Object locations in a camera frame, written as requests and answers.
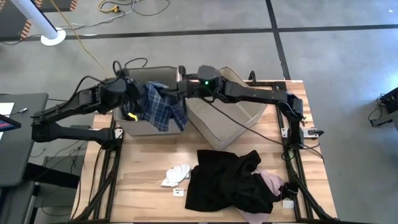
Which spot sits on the small white block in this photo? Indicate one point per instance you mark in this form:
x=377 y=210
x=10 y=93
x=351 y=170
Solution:
x=288 y=204

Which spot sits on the white paper sheet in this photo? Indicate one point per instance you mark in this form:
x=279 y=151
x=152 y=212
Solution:
x=6 y=109

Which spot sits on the pink woven garment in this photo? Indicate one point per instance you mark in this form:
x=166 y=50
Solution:
x=273 y=182

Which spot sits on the white paper label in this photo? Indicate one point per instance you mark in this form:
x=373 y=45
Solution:
x=178 y=192

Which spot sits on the blue plaid shirt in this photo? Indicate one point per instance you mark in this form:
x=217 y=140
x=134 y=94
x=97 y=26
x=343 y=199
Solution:
x=158 y=112

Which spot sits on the black mat hazard striped edge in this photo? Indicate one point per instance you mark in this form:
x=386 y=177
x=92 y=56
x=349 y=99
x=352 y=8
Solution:
x=12 y=18

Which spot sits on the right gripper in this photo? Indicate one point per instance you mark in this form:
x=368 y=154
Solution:
x=190 y=88

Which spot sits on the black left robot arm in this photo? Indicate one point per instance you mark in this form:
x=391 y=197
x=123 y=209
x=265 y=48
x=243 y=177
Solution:
x=62 y=107

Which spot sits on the white pole with round base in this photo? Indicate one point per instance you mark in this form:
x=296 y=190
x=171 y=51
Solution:
x=37 y=18

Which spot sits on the black aluminium table frame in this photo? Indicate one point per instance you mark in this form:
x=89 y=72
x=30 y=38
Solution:
x=112 y=155

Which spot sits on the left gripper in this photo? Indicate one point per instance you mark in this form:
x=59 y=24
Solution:
x=133 y=95

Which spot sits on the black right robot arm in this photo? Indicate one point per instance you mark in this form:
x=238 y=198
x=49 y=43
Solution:
x=255 y=91

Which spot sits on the tablet with lit screen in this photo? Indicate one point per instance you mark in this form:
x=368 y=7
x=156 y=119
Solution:
x=7 y=124

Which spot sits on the small black garment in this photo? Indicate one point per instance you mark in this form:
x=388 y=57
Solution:
x=289 y=190

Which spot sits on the black desk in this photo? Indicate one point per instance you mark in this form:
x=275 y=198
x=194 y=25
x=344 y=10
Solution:
x=21 y=149

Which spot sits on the grey fabric bin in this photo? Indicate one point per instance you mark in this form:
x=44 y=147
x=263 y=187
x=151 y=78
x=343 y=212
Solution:
x=217 y=124
x=143 y=129

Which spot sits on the yellow tape piece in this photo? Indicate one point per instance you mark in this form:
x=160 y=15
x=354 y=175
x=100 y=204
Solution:
x=132 y=117

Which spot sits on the white t-shirt with label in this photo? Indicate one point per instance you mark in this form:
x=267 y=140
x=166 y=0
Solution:
x=175 y=174

